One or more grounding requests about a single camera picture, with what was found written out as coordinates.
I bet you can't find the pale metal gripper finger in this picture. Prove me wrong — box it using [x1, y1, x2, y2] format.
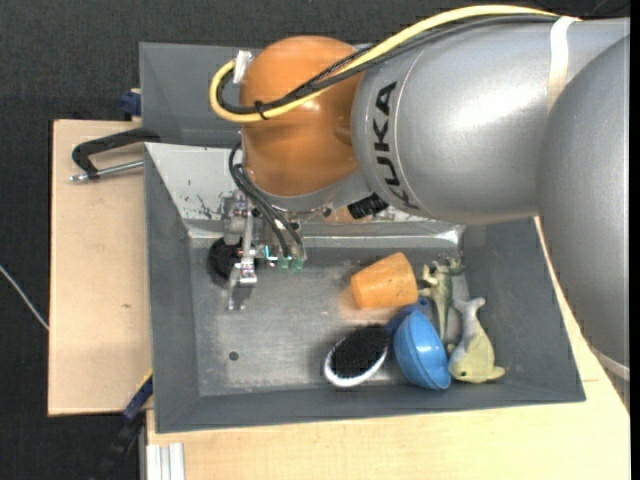
[227, 259, 259, 313]
[220, 190, 251, 247]

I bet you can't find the black round object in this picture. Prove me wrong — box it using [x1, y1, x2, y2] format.
[206, 237, 245, 286]

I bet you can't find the grey metal bin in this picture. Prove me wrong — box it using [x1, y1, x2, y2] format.
[138, 41, 587, 434]

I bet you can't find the orange plastic cup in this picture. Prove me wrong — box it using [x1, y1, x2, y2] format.
[349, 251, 420, 311]

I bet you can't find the black hairbrush with white rim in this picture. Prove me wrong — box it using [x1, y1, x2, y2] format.
[322, 322, 392, 389]

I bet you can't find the pale brown cardboard board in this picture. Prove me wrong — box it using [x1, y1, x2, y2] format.
[47, 118, 154, 417]

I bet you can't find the green toy dinosaur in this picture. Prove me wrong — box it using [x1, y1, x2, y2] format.
[418, 256, 466, 345]

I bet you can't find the blue plastic scoop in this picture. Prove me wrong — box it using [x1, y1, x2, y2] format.
[385, 296, 453, 392]

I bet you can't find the grey and yellow toy whale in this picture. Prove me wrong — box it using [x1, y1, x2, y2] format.
[446, 296, 507, 385]

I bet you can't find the black cylinder on white bracket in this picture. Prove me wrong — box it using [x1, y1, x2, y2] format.
[346, 192, 401, 222]

